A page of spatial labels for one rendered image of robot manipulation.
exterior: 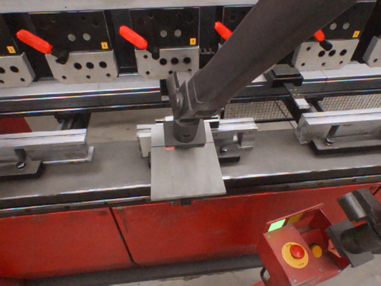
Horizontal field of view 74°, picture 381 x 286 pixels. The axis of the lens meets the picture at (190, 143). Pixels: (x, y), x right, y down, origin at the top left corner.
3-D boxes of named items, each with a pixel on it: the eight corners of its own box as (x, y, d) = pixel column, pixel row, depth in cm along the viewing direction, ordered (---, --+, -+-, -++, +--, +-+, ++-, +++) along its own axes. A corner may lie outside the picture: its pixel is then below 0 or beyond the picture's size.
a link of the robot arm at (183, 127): (176, 127, 50) (203, 122, 50) (169, 96, 52) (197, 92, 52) (175, 138, 56) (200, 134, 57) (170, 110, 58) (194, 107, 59)
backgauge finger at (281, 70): (286, 112, 85) (290, 100, 82) (262, 74, 104) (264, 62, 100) (320, 110, 86) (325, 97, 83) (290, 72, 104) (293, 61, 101)
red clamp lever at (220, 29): (220, 23, 52) (250, 51, 57) (216, 16, 55) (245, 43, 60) (214, 30, 53) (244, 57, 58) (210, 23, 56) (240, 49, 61)
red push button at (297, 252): (292, 265, 70) (296, 260, 68) (284, 251, 73) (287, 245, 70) (304, 260, 71) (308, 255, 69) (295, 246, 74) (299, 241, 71)
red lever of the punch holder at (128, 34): (121, 27, 50) (161, 55, 55) (123, 20, 53) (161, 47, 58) (117, 34, 51) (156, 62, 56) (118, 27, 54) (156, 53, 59)
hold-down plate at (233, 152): (149, 169, 82) (148, 163, 80) (149, 156, 85) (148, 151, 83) (239, 162, 84) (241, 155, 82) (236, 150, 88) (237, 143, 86)
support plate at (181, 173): (151, 201, 60) (151, 198, 59) (151, 128, 79) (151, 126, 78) (225, 194, 61) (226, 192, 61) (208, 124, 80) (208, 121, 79)
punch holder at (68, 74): (57, 85, 62) (26, 13, 50) (66, 68, 68) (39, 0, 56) (119, 81, 63) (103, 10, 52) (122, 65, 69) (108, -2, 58)
